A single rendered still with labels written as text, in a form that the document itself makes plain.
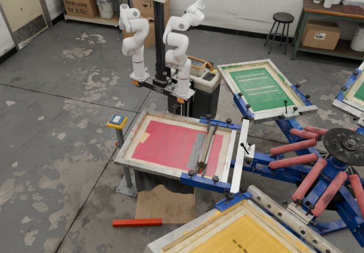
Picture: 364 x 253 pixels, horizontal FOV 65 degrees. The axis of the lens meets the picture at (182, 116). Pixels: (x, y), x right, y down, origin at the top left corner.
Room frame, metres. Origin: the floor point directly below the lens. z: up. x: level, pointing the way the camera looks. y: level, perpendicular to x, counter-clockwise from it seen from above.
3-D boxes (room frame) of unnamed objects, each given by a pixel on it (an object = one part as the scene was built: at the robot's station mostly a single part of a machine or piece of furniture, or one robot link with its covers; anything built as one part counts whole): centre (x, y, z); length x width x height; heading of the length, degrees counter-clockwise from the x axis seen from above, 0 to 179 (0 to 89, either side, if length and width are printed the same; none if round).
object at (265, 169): (1.29, -0.41, 0.89); 1.24 x 0.06 x 0.06; 75
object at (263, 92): (2.01, -0.77, 1.05); 1.08 x 0.61 x 0.23; 15
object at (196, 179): (1.07, -0.15, 0.98); 0.30 x 0.05 x 0.07; 75
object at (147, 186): (1.22, 0.12, 0.74); 0.46 x 0.04 x 0.42; 75
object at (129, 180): (1.66, 0.53, 0.48); 0.22 x 0.22 x 0.96; 75
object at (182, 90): (1.84, -0.01, 1.21); 0.16 x 0.13 x 0.15; 151
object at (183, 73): (1.83, 0.01, 1.37); 0.13 x 0.10 x 0.16; 73
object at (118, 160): (1.40, 0.01, 0.97); 0.79 x 0.58 x 0.04; 75
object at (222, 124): (1.61, -0.29, 0.98); 0.30 x 0.05 x 0.07; 75
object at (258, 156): (1.26, -0.53, 1.02); 0.17 x 0.06 x 0.05; 75
